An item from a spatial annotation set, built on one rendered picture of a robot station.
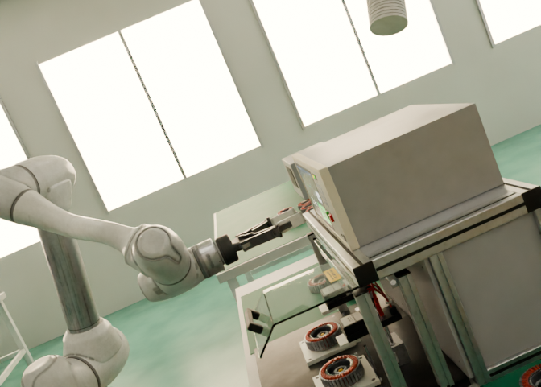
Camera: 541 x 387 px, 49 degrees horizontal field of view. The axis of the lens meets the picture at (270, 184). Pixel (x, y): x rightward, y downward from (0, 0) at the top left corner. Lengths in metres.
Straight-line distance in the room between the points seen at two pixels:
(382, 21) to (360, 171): 1.33
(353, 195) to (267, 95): 4.85
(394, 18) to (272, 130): 3.73
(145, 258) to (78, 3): 5.18
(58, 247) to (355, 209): 0.94
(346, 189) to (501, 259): 0.37
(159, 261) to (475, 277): 0.68
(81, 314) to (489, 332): 1.18
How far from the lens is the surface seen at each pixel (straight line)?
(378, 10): 2.59
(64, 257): 1.89
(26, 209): 1.68
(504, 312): 1.43
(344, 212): 1.35
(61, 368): 1.88
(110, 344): 1.99
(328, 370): 1.59
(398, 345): 1.55
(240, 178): 6.17
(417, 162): 1.38
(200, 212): 6.21
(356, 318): 1.53
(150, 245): 1.30
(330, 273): 1.45
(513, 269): 1.41
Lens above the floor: 1.53
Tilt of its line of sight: 9 degrees down
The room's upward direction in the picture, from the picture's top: 23 degrees counter-clockwise
